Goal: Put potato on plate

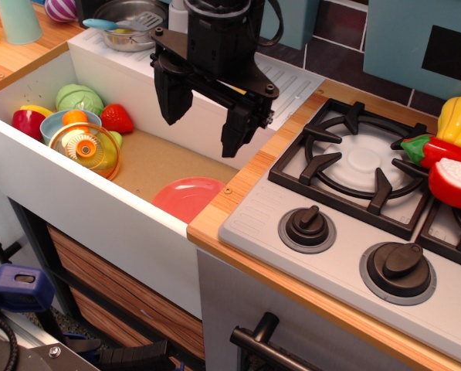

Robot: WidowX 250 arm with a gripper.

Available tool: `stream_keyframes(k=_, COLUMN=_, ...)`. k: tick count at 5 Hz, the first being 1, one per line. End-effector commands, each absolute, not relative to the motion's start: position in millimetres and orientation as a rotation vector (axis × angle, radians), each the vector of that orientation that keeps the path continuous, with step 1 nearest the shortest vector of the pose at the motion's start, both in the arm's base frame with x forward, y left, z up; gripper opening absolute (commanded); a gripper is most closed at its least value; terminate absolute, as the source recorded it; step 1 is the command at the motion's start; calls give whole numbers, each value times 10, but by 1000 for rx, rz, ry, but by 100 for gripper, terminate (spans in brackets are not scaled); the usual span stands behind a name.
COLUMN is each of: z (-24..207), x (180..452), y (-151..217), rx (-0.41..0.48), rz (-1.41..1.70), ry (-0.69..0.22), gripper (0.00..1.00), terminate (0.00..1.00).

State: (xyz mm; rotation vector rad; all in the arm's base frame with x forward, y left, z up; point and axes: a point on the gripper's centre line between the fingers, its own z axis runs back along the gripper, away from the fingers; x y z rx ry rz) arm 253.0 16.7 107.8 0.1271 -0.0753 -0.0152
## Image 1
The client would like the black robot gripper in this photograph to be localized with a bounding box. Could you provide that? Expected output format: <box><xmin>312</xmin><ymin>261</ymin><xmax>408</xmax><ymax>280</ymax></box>
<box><xmin>151</xmin><ymin>1</ymin><xmax>280</xmax><ymax>158</ymax></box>

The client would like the pink plastic plate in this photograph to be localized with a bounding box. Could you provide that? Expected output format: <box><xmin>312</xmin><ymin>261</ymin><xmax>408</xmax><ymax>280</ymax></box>
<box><xmin>151</xmin><ymin>177</ymin><xmax>225</xmax><ymax>224</ymax></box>

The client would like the white toy faucet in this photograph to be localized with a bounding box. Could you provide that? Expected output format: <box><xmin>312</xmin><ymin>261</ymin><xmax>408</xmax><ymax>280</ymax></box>
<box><xmin>168</xmin><ymin>0</ymin><xmax>188</xmax><ymax>33</ymax></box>

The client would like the red toy strawberry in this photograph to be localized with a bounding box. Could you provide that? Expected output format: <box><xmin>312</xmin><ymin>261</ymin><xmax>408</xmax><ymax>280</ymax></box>
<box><xmin>100</xmin><ymin>104</ymin><xmax>134</xmax><ymax>134</ymax></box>

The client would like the green toy pear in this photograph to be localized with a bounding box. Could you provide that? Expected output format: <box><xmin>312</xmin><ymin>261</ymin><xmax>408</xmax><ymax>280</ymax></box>
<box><xmin>108</xmin><ymin>131</ymin><xmax>123</xmax><ymax>148</ymax></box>

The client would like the silver metal pot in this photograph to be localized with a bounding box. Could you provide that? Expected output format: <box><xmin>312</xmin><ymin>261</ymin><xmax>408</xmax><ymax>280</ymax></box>
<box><xmin>89</xmin><ymin>1</ymin><xmax>168</xmax><ymax>53</ymax></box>

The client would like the orange transparent lid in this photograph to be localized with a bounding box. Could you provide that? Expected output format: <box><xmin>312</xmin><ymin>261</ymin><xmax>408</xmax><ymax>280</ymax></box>
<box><xmin>48</xmin><ymin>122</ymin><xmax>121</xmax><ymax>180</ymax></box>

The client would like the white toy sink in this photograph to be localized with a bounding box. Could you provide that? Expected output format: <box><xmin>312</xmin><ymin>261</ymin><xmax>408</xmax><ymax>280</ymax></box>
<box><xmin>0</xmin><ymin>29</ymin><xmax>323</xmax><ymax>317</ymax></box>

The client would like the orange toy carrot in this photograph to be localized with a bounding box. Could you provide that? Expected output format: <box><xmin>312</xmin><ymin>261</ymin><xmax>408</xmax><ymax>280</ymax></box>
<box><xmin>62</xmin><ymin>110</ymin><xmax>90</xmax><ymax>133</ymax></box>

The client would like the green toy cabbage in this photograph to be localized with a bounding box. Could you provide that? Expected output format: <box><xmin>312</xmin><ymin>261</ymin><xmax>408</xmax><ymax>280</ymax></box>
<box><xmin>55</xmin><ymin>83</ymin><xmax>104</xmax><ymax>115</ymax></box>

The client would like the light blue toy bowl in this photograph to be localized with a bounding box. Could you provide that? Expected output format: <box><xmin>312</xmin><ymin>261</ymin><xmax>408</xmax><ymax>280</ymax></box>
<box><xmin>40</xmin><ymin>109</ymin><xmax>102</xmax><ymax>145</ymax></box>

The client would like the small black stove knob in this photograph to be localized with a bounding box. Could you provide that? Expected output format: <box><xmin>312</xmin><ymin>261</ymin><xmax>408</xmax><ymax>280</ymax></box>
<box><xmin>278</xmin><ymin>205</ymin><xmax>337</xmax><ymax>254</ymax></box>

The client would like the purple striped toy ball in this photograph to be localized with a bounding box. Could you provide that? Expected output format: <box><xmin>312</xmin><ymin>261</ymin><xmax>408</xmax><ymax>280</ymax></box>
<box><xmin>44</xmin><ymin>0</ymin><xmax>78</xmax><ymax>22</ymax></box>

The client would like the red yellow toy pepper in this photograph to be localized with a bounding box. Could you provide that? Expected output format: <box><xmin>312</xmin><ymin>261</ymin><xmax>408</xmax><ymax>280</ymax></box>
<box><xmin>11</xmin><ymin>104</ymin><xmax>53</xmax><ymax>141</ymax></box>

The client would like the teal plastic cup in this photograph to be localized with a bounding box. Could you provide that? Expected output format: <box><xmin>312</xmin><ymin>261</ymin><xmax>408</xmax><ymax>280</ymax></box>
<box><xmin>0</xmin><ymin>0</ymin><xmax>43</xmax><ymax>46</ymax></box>

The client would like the black burner grate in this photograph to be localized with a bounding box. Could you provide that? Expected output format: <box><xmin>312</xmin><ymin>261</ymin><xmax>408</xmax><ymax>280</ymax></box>
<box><xmin>268</xmin><ymin>99</ymin><xmax>430</xmax><ymax>240</ymax></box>
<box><xmin>416</xmin><ymin>200</ymin><xmax>461</xmax><ymax>266</ymax></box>

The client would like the red toy chili pepper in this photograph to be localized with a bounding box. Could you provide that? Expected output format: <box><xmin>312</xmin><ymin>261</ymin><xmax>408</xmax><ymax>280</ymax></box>
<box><xmin>400</xmin><ymin>134</ymin><xmax>461</xmax><ymax>169</ymax></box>

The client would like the wood grain drawer front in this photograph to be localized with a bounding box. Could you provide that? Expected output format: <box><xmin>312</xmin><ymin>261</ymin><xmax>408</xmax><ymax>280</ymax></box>
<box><xmin>48</xmin><ymin>226</ymin><xmax>205</xmax><ymax>362</ymax></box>

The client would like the teal cabinet with black window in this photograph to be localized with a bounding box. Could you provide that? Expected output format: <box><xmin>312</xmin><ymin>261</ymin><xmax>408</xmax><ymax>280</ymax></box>
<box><xmin>364</xmin><ymin>1</ymin><xmax>461</xmax><ymax>100</ymax></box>

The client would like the yellow toy squash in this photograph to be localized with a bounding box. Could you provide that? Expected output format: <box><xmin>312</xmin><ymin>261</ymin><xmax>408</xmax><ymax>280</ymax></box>
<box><xmin>436</xmin><ymin>97</ymin><xmax>461</xmax><ymax>147</ymax></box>

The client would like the red white toy apple half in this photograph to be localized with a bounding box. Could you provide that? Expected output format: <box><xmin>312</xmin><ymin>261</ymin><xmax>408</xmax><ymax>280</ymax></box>
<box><xmin>429</xmin><ymin>158</ymin><xmax>461</xmax><ymax>209</ymax></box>

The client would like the large black stove knob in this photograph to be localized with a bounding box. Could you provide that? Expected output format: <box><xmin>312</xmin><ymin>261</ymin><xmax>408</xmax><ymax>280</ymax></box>
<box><xmin>359</xmin><ymin>242</ymin><xmax>437</xmax><ymax>306</ymax></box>

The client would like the blue clamp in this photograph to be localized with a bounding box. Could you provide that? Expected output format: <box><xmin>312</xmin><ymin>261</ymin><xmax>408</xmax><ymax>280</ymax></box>
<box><xmin>0</xmin><ymin>264</ymin><xmax>55</xmax><ymax>312</ymax></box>

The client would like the grey toy stove top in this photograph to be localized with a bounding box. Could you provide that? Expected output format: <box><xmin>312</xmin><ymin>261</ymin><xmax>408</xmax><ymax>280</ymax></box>
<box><xmin>218</xmin><ymin>97</ymin><xmax>461</xmax><ymax>370</ymax></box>

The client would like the blue handled grey spatula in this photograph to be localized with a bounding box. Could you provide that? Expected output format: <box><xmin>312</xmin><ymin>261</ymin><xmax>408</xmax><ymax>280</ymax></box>
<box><xmin>83</xmin><ymin>12</ymin><xmax>164</xmax><ymax>32</ymax></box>

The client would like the black oven door handle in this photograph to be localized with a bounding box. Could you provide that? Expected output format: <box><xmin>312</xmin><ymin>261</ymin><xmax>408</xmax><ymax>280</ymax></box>
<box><xmin>229</xmin><ymin>312</ymin><xmax>320</xmax><ymax>371</ymax></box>

